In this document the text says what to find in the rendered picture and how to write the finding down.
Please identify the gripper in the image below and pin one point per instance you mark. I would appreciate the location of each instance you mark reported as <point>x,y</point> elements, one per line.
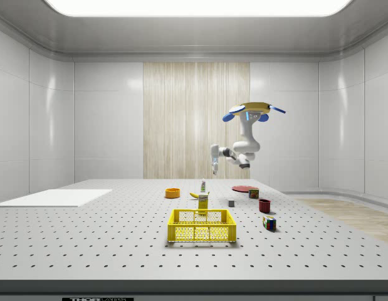
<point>215,168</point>

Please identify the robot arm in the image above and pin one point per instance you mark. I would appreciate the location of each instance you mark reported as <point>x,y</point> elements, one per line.
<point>247,145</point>

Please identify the small white bottle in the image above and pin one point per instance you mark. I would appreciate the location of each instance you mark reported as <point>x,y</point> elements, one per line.
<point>202,186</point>

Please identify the red plate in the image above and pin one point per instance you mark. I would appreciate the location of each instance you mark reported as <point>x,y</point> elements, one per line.
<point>240,188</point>

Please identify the banana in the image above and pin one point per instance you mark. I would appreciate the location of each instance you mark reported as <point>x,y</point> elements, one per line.
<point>194,195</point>

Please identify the yellow carton box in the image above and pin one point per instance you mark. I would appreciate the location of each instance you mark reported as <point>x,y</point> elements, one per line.
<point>202,201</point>

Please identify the grey cube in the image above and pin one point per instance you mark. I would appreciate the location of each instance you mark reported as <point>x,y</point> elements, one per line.
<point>231,203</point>

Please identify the flat-sided can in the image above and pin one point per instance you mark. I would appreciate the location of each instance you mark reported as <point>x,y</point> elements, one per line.
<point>253,194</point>

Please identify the yellow bowl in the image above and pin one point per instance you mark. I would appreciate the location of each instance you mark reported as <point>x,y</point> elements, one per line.
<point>172,194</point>

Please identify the red mug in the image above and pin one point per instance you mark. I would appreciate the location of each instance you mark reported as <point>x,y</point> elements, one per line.
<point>264,206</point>

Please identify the yellow basket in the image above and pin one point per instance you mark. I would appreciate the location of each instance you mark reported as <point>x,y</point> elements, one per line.
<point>181,223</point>

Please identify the puzzle cube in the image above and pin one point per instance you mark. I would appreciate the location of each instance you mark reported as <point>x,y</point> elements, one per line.
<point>269,223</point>

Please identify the white board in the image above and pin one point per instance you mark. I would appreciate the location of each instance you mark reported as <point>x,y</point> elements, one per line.
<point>55,197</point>

